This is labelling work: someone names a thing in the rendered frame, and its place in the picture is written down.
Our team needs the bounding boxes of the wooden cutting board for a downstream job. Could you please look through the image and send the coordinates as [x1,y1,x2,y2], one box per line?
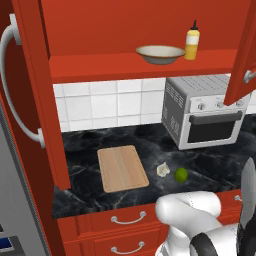
[96,144,150,194]

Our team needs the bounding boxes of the white garlic bulb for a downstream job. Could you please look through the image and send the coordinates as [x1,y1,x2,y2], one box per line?
[156,161,171,178]

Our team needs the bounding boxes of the green lime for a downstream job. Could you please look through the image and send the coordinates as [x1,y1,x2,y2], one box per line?
[174,167,189,183]

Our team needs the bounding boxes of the beige bowl with brown rim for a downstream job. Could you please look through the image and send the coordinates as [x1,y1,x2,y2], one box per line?
[135,44,186,66]

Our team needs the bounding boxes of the yellow condiment bottle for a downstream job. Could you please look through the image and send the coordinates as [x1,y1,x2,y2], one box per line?
[184,19,201,61]

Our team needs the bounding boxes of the grey toaster oven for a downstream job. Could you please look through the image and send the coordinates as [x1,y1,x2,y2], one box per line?
[161,73,253,151]

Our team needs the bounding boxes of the red drawer front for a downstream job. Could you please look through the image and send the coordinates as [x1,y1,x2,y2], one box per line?
[92,228,169,256]
[215,189,243,216]
[89,202,158,235]

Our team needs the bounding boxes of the grey fridge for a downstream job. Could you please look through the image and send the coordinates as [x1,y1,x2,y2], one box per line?
[0,96,51,256]

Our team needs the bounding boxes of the red wall cabinet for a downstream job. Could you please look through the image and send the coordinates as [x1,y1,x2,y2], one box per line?
[39,0,256,85]

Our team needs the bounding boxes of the red cabinet door, long handle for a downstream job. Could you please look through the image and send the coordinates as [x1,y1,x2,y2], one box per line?
[0,0,72,192]

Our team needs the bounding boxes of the long grey curved door handle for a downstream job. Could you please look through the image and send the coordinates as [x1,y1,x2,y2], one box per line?
[0,13,47,150]

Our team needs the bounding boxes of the short grey door handle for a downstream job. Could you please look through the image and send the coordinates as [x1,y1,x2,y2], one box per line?
[243,69,256,84]

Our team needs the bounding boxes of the red cabinet door, short handle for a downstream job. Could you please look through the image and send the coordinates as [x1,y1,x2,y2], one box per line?
[223,0,256,107]

